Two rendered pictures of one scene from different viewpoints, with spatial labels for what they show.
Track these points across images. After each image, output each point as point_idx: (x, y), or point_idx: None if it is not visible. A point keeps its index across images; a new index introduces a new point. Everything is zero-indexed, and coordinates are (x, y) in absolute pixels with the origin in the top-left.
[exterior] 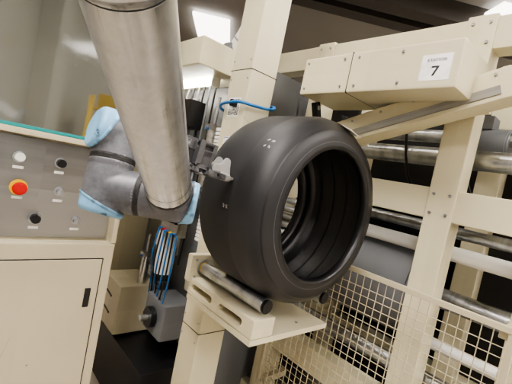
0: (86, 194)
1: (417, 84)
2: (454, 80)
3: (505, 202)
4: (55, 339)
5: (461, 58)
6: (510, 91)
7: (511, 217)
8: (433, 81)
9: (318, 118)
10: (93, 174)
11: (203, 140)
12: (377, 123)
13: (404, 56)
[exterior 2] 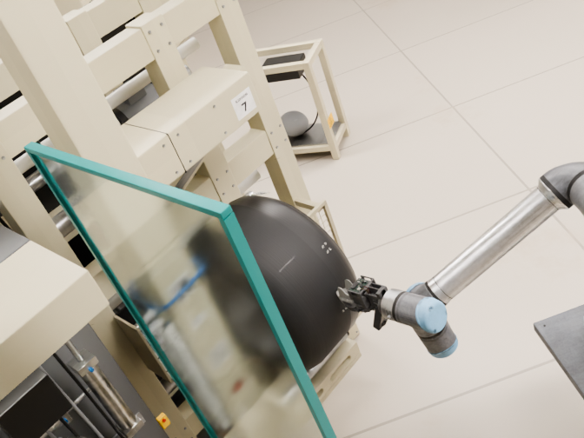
0: (456, 338)
1: (240, 123)
2: (260, 104)
3: (252, 144)
4: None
5: (254, 88)
6: (253, 83)
7: (260, 149)
8: (248, 113)
9: (281, 206)
10: (450, 329)
11: (372, 278)
12: (188, 171)
13: (216, 109)
